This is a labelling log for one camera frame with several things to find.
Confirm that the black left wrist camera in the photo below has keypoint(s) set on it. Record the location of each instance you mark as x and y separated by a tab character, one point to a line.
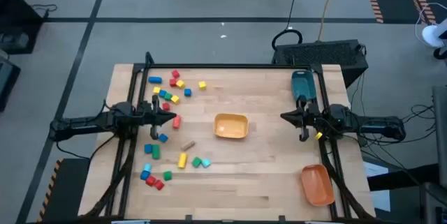
145	109

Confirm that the long coral red cylinder block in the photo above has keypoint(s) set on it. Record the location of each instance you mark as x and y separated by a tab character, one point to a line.
176	121

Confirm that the dark grey bin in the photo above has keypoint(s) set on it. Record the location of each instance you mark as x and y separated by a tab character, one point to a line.
303	84

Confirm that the small yellow cube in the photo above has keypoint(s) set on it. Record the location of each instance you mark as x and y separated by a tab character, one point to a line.
202	85
175	99
156	90
180	83

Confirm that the long plain wood cylinder block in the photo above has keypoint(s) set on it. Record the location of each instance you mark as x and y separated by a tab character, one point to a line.
187	145

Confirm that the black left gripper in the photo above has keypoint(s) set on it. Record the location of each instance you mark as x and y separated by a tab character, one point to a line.
156	121

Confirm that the long blue cylinder block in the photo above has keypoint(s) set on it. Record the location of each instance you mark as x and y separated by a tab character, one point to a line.
155	80

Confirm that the small blue cube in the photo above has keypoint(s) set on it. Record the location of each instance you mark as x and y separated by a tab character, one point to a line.
187	92
162	93

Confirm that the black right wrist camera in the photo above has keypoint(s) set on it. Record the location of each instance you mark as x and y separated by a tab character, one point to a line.
314	110

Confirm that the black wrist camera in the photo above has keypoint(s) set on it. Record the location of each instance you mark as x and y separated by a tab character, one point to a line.
314	110
145	109

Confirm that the orange plastic bin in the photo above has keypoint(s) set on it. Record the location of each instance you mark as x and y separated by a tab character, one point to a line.
317	185

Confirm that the black equipment cart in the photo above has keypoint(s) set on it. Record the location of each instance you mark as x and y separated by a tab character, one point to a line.
7	84

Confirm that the black floor beam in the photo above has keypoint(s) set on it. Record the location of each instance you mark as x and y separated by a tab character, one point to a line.
401	180

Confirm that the small green cube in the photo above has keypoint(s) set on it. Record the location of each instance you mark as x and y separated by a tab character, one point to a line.
168	96

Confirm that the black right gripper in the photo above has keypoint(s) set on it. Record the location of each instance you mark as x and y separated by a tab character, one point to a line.
303	121

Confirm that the grey cabinet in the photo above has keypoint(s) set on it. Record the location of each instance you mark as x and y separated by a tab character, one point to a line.
440	130

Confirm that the green half-round block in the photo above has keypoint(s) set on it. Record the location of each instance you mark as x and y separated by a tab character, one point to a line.
196	162

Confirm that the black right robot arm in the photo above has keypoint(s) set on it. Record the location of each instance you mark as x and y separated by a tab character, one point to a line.
377	128

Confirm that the medium green block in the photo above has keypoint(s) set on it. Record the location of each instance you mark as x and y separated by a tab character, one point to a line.
167	175

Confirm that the white round device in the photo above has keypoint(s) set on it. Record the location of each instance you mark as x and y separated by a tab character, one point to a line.
432	35

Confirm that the long yellow cylinder block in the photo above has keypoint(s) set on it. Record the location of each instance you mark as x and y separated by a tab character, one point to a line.
182	160

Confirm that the white paper sheet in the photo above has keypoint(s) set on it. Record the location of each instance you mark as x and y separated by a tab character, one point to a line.
375	170

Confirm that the light blue half-round block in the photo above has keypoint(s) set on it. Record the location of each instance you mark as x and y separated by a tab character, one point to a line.
206	163

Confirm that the small red cube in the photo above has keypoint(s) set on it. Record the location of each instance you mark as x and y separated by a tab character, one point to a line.
173	82
175	74
166	106

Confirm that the long green block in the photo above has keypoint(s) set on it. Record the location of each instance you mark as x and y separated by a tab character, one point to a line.
155	151

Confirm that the medium red block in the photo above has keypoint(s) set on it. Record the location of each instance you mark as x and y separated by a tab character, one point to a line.
150	180
159	184

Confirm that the yellow plastic bin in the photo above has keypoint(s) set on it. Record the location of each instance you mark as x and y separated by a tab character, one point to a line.
230	126

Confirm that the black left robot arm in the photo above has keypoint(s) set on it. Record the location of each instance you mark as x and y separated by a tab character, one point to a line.
84	126

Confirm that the black aluminium table frame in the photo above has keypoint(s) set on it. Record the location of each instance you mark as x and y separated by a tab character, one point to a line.
227	66

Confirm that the black cabinet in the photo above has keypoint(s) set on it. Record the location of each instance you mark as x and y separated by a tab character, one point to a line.
14	14

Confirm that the medium light blue block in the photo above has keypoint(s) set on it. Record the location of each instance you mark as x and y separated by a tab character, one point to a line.
147	167

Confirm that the black mesh computer case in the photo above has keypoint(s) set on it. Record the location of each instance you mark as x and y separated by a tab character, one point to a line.
321	54

